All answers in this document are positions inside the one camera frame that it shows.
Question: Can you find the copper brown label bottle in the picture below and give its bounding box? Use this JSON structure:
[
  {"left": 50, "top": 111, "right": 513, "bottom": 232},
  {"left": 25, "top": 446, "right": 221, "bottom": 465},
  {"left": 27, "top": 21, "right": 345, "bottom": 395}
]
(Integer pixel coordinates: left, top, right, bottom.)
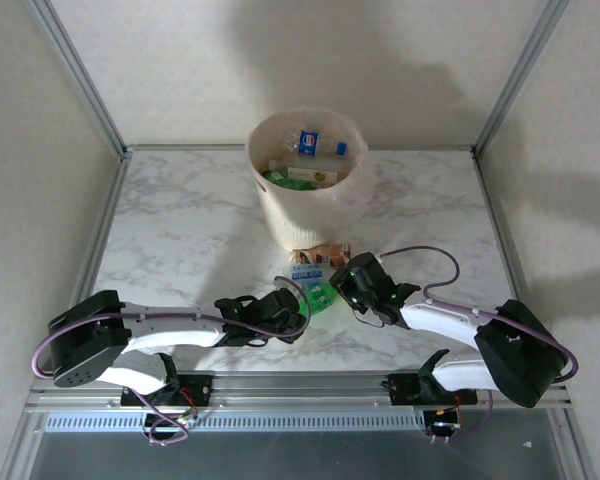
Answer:
[{"left": 287, "top": 242, "right": 352, "bottom": 266}]

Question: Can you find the clear bottle blue-white label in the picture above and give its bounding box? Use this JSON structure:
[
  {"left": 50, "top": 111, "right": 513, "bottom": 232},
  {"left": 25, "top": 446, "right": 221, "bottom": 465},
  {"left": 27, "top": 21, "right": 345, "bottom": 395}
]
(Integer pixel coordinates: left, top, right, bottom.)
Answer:
[{"left": 289, "top": 264, "right": 334, "bottom": 294}]

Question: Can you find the clear Pepsi bottle blue cap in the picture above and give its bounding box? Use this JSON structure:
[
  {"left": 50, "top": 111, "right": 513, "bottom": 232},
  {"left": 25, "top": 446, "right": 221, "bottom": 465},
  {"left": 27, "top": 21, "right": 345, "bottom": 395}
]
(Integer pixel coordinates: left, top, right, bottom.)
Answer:
[{"left": 282, "top": 128, "right": 350, "bottom": 159}]

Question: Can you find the cream plastic bin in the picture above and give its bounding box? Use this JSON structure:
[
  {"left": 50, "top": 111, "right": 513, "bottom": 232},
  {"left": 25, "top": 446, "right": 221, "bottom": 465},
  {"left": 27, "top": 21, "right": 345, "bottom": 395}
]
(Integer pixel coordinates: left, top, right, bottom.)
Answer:
[{"left": 244, "top": 107, "right": 376, "bottom": 249}]

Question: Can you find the translucent pink bin liner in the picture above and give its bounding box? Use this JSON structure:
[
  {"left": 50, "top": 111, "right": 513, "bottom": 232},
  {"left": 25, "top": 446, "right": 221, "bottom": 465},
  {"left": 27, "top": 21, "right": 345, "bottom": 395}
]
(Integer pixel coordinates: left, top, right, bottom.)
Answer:
[{"left": 243, "top": 105, "right": 377, "bottom": 229}]

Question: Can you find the grey metal panel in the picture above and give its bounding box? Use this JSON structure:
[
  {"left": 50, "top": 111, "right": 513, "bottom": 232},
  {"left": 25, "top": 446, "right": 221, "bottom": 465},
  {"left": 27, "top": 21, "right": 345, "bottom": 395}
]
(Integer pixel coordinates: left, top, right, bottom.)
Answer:
[{"left": 2, "top": 412, "right": 594, "bottom": 480}]

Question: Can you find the aluminium rear crossbar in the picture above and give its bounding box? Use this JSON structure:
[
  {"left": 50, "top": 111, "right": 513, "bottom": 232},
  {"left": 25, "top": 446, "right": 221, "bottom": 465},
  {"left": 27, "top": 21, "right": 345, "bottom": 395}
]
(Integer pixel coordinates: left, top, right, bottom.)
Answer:
[{"left": 123, "top": 143, "right": 477, "bottom": 153}]

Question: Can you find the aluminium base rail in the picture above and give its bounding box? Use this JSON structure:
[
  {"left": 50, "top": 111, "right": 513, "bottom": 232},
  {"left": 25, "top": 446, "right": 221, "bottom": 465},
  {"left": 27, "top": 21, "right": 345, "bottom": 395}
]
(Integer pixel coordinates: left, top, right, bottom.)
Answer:
[{"left": 23, "top": 368, "right": 575, "bottom": 414}]

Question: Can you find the slotted grey cable duct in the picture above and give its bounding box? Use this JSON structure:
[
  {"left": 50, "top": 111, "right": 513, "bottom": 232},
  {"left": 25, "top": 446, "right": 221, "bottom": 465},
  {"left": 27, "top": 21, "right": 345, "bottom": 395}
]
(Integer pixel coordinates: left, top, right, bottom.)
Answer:
[{"left": 44, "top": 412, "right": 427, "bottom": 434}]

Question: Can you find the aluminium side rail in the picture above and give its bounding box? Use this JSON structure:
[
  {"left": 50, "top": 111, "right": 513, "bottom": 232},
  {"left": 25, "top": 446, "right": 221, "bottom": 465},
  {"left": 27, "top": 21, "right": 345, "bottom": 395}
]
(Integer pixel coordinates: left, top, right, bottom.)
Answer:
[
  {"left": 69, "top": 151, "right": 132, "bottom": 321},
  {"left": 472, "top": 149, "right": 531, "bottom": 306}
]

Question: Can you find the aluminium frame post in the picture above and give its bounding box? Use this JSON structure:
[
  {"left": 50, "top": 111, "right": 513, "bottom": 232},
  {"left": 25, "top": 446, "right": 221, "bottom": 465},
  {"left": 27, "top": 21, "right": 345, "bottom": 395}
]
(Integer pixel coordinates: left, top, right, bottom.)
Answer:
[
  {"left": 472, "top": 0, "right": 574, "bottom": 159},
  {"left": 27, "top": 0, "right": 134, "bottom": 159}
]

